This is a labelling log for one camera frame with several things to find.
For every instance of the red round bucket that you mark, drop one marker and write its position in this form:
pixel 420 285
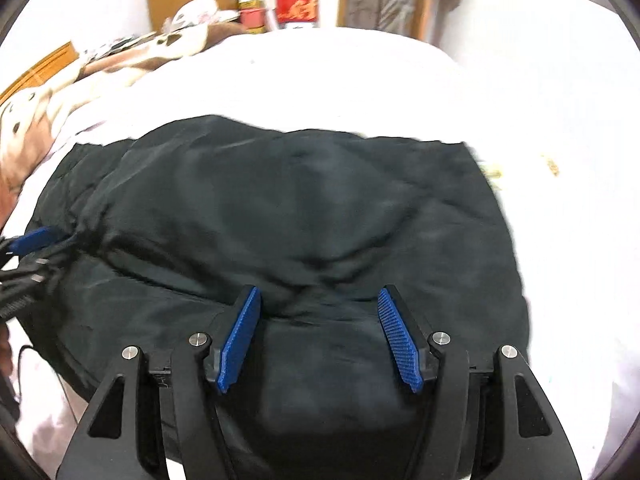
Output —
pixel 252 21

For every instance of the black puffer jacket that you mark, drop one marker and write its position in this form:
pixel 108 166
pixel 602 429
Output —
pixel 310 210

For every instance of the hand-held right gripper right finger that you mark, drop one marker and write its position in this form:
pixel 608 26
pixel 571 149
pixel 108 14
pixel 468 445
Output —
pixel 400 340

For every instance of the pink floral bed sheet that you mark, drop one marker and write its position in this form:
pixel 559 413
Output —
pixel 550 135

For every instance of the brown patterned blanket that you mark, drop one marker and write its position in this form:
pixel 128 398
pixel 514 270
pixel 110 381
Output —
pixel 100 75

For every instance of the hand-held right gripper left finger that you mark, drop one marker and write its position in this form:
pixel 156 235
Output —
pixel 240 340

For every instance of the white plastic bag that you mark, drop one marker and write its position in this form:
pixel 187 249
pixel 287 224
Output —
pixel 192 12

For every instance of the wooden headboard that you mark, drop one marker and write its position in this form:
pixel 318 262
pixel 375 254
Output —
pixel 37 75

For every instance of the red gift box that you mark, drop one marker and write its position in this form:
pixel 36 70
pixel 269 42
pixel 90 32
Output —
pixel 297 10

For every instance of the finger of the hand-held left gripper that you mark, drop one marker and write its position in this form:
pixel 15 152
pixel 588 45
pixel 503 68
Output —
pixel 35 240
pixel 42 265

